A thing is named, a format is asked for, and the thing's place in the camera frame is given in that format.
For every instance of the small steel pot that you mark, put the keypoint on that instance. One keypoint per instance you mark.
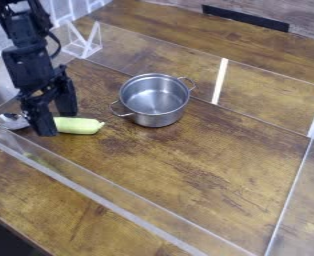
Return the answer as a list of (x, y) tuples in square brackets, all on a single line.
[(153, 99)]

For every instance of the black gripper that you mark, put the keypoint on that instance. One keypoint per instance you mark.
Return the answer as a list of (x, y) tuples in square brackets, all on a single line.
[(41, 84)]

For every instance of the clear acrylic enclosure wall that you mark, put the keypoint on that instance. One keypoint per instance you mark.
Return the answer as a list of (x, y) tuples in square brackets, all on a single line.
[(216, 185)]

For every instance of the clear acrylic triangle bracket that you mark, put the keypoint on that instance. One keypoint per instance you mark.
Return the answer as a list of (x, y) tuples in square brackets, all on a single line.
[(82, 47)]

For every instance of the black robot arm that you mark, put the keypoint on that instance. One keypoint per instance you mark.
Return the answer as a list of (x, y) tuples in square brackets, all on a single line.
[(26, 25)]

